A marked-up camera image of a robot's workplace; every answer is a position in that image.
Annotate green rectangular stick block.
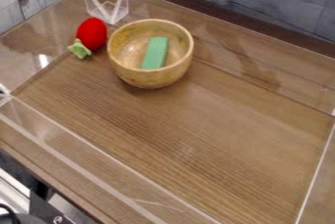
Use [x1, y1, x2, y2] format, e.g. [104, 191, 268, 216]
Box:
[141, 37, 169, 69]

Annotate brown wooden bowl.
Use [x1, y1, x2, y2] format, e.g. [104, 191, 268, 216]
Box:
[107, 19, 196, 89]

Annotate red plush strawberry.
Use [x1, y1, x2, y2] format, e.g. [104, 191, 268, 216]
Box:
[68, 18, 107, 60]

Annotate clear acrylic tray walls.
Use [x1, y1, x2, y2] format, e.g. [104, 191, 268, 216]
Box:
[0, 0, 335, 224]

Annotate black metal table bracket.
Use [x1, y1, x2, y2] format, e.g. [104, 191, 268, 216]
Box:
[28, 191, 75, 224]

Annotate black cable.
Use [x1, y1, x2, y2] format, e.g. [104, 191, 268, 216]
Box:
[0, 202, 21, 224]

